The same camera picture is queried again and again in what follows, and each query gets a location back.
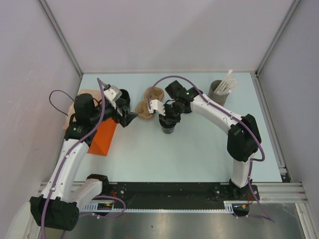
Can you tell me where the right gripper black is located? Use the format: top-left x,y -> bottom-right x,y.
159,102 -> 186,125

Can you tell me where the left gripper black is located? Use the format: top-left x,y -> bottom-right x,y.
89,98 -> 137,127

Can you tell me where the dark single cup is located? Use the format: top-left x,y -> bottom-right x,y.
159,120 -> 176,134

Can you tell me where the orange paper bag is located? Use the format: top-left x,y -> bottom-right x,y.
63,89 -> 117,156

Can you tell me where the black cup lid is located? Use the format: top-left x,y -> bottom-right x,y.
159,118 -> 178,128

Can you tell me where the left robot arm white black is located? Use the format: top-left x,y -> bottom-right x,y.
30,89 -> 137,231

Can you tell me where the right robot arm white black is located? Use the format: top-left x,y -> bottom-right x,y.
158,81 -> 261,200

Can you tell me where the left black coffee cup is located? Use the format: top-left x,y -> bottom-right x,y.
119,89 -> 131,110

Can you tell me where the left brown pulp cup carrier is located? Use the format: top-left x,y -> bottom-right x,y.
135,87 -> 164,120

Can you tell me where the grey straw holder cup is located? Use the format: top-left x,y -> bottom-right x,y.
208,80 -> 229,106

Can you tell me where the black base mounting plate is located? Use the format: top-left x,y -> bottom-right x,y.
102,182 -> 260,210

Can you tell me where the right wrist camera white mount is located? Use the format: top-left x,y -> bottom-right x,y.
148,100 -> 165,116

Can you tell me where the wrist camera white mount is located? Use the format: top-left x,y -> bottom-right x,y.
104,85 -> 122,109
148,100 -> 165,116

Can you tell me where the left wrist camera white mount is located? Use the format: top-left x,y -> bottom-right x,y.
104,85 -> 122,109

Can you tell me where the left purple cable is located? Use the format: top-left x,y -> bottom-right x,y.
39,77 -> 127,239

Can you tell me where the purple cable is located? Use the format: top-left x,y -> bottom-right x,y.
39,77 -> 127,239
147,76 -> 276,224

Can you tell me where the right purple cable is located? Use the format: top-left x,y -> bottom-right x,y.
147,76 -> 276,224

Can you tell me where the white slotted cable duct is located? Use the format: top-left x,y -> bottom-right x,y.
81,202 -> 233,214

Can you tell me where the aluminium frame rail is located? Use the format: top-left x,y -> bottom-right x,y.
36,181 -> 310,203

